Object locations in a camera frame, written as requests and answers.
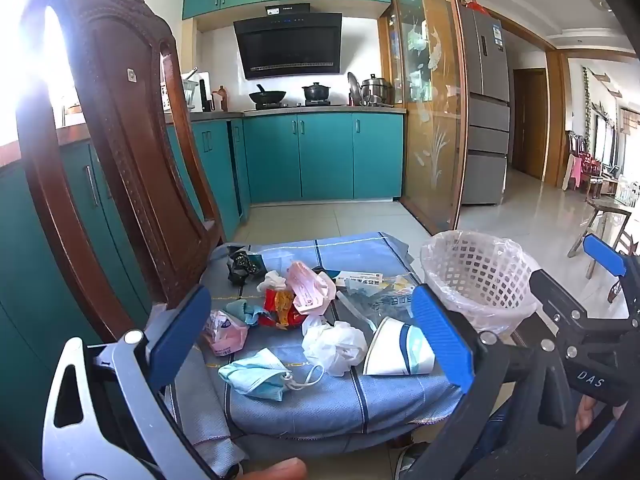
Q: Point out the brown bottle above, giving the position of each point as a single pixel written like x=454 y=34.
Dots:
x=220 y=100

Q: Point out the steel pot lid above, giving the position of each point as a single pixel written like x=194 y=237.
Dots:
x=354 y=90

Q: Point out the white plastic waste basket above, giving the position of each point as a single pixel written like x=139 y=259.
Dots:
x=506 y=255

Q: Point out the black wok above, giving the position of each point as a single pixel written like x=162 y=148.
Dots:
x=267 y=96

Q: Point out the blue face mask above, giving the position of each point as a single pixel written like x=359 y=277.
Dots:
x=255 y=375

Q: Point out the etched glass sliding door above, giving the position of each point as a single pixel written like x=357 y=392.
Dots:
x=435 y=110

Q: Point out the blue checked blanket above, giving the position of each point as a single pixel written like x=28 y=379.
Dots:
x=320 y=405

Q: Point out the pink tissue pack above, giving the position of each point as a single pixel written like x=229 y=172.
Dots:
x=224 y=332

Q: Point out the green vine garland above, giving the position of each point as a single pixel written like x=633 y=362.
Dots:
x=587 y=110

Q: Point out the black range hood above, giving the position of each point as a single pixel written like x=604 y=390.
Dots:
x=290 y=47

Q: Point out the wooden stool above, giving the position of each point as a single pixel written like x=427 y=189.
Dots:
x=602 y=210

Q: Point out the white plastic bag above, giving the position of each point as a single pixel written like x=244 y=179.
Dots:
x=332 y=345

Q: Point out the white water purifier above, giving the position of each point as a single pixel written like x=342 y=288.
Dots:
x=199 y=92

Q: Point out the gas stove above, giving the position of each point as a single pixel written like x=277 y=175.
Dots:
x=300 y=105

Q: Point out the white box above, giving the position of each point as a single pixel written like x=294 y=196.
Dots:
x=357 y=279

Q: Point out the person's shoe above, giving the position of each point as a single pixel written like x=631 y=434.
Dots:
x=407 y=462

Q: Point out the person's right hand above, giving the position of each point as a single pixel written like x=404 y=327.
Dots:
x=585 y=412

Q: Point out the wooden door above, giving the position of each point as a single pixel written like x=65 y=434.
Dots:
x=531 y=125

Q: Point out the black lidded pot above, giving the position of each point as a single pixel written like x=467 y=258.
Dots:
x=316 y=92

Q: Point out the red bag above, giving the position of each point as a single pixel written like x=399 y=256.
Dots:
x=475 y=6

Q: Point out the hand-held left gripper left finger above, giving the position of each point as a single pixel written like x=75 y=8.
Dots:
x=180 y=330

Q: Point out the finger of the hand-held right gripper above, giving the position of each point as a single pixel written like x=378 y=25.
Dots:
x=605 y=255
x=560 y=305

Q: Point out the pink paper wrapper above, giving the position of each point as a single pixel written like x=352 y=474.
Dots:
x=310 y=287

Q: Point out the steel stockpot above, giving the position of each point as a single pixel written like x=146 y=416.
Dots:
x=376 y=91

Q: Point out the carved wooden chair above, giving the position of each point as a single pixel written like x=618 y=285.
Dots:
x=115 y=160

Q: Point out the red snack wrapper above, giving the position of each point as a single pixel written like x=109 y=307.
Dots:
x=280 y=310

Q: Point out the person's left hand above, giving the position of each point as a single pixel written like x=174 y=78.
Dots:
x=270 y=471

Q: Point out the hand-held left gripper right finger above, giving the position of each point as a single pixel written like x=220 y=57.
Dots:
x=442 y=335

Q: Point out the dark green snack packet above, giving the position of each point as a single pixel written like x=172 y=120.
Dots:
x=242 y=262

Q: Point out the squashed white paper cup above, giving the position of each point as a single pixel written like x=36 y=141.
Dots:
x=392 y=350

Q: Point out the cream snack packet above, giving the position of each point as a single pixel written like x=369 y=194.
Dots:
x=271 y=281

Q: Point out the clear printed plastic bag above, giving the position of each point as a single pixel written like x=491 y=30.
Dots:
x=382 y=305

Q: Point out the silver refrigerator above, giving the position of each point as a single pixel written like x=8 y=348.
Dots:
x=485 y=110

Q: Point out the chair with pink cloth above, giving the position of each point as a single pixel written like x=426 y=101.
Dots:
x=580 y=165

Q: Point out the teal base cabinet run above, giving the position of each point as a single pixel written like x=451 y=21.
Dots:
x=325 y=157
x=30 y=270

